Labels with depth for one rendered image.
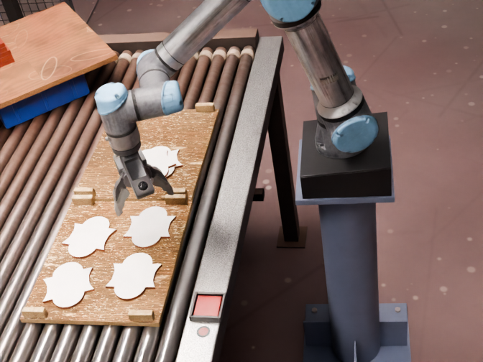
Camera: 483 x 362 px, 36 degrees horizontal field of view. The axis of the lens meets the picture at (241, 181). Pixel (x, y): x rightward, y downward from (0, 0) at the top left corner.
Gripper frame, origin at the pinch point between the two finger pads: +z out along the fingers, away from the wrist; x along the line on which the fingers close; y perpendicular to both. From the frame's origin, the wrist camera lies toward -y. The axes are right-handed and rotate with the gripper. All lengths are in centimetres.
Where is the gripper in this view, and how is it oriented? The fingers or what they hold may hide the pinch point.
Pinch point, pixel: (146, 207)
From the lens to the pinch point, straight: 191.7
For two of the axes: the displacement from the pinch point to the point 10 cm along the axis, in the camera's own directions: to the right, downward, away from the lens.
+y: -3.9, -5.7, 7.2
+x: -9.1, 3.6, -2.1
